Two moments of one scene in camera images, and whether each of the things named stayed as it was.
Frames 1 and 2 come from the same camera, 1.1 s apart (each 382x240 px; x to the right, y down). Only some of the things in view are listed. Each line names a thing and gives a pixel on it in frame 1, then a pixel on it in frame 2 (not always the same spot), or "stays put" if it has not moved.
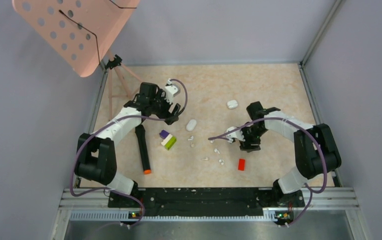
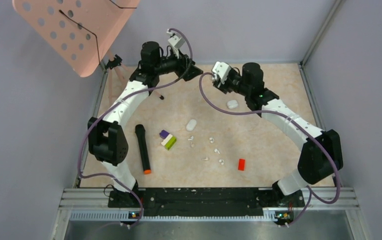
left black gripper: x=169 y=117 → x=186 y=68
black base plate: x=205 y=202 stays put
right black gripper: x=249 y=145 → x=223 y=87
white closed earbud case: x=191 y=125 stays put
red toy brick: x=241 y=164 stays put
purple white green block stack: x=169 y=140 stays put
